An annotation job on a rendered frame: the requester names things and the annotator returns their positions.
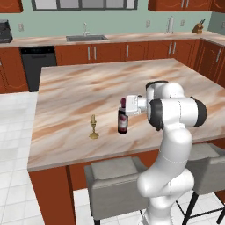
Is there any grey framed window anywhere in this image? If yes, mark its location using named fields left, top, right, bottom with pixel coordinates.
left=31, top=0, right=139, bottom=11

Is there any grey upholstered bar stool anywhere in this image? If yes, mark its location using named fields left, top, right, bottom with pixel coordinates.
left=175, top=142, right=225, bottom=225
left=83, top=156, right=151, bottom=225

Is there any black countertop appliance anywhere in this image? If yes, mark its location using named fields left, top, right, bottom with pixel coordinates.
left=0, top=19, right=13, bottom=44

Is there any black dishwasher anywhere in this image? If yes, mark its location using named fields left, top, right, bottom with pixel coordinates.
left=19, top=46, right=58, bottom=92

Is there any dark red wine bottle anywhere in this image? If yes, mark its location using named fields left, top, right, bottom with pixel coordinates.
left=117, top=98, right=129, bottom=135

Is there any red-brown base cupboard run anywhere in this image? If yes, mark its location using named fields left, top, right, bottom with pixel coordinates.
left=0, top=47, right=30, bottom=95
left=54, top=39, right=201, bottom=70
left=194, top=39, right=225, bottom=89

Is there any wooden knife block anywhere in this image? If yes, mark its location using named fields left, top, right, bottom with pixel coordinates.
left=192, top=18, right=207, bottom=34

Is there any steel sink basin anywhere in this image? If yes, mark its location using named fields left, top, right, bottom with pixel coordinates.
left=65, top=34, right=109, bottom=43

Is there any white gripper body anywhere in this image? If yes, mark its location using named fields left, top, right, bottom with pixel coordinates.
left=125, top=94, right=141, bottom=116

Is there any brass candlestick with candle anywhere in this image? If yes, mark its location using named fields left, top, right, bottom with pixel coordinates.
left=89, top=113, right=100, bottom=140

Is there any red-brown wall cupboard run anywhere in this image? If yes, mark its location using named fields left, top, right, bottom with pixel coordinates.
left=147, top=0, right=225, bottom=13

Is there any silver tap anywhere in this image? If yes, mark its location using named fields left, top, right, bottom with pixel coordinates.
left=82, top=22, right=91, bottom=37

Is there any red-brown island counter cabinet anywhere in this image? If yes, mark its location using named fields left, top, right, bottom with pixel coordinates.
left=28, top=138, right=225, bottom=225

